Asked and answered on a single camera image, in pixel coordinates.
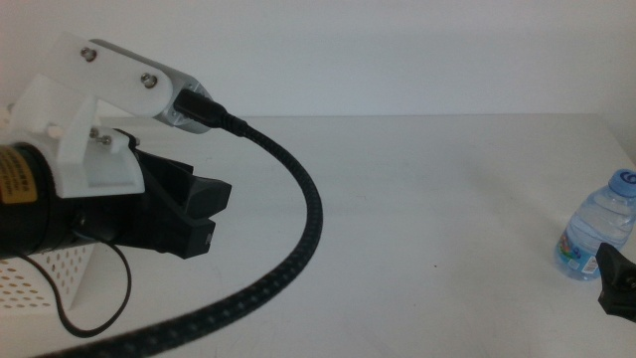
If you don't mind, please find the white perforated plastic basket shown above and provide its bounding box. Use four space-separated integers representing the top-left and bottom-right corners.
0 242 101 312

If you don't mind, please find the thin black cable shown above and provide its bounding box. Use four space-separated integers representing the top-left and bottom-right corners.
18 237 133 340

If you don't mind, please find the thick black braided cable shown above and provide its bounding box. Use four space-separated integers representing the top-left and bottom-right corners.
29 88 325 358

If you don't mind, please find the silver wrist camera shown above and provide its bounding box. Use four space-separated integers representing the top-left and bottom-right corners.
91 38 216 135

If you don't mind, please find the clear water bottle blue cap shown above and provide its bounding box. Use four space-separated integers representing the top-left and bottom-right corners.
553 168 636 282

